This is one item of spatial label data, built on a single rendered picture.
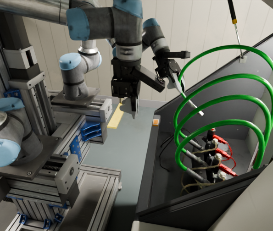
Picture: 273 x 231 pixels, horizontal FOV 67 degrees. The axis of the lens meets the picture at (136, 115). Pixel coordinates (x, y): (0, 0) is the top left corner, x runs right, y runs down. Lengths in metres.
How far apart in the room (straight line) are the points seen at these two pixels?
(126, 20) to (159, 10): 2.12
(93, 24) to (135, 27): 0.11
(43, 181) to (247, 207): 0.69
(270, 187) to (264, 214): 0.05
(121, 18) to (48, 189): 0.69
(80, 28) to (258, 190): 0.54
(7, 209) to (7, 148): 1.26
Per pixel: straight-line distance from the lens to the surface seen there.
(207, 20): 2.69
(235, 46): 0.82
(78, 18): 0.55
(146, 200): 0.80
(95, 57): 1.26
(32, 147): 0.88
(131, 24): 0.56
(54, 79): 3.46
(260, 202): 0.53
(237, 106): 1.21
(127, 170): 2.14
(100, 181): 1.82
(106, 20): 0.55
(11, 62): 1.01
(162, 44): 0.95
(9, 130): 0.69
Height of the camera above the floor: 1.61
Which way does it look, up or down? 34 degrees down
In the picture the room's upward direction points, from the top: straight up
